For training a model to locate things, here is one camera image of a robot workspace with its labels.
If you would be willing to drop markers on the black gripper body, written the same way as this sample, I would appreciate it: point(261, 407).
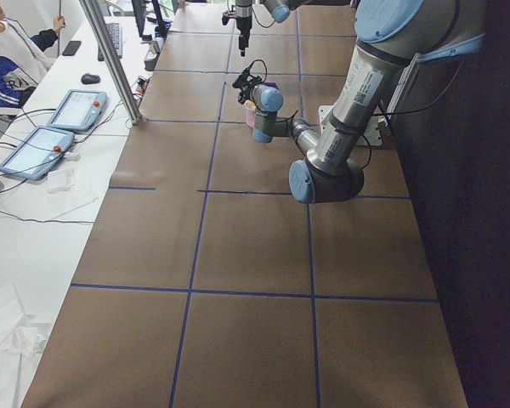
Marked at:
point(248, 90)
point(242, 19)

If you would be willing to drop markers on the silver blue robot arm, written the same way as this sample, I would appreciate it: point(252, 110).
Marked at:
point(278, 10)
point(390, 35)

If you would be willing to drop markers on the black keyboard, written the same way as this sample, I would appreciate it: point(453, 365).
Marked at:
point(114, 30)

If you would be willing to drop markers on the black computer mouse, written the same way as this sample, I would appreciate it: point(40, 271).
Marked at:
point(88, 79)

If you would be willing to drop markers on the upper teach pendant tablet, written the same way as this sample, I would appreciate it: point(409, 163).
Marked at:
point(79, 110)

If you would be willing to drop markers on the teach pendant tablet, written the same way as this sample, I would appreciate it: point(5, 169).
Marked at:
point(79, 110)
point(38, 153)

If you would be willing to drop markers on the black smartphone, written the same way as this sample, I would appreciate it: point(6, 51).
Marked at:
point(71, 48)

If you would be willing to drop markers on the lower teach pendant tablet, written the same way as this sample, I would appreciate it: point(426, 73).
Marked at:
point(38, 153)

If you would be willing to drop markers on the seated person white vest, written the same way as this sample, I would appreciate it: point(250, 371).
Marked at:
point(23, 62)

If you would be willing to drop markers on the white crumpled cloth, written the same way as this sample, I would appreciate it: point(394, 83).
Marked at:
point(22, 342)

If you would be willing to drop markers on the aluminium frame post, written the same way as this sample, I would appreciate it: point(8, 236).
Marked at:
point(96, 20)

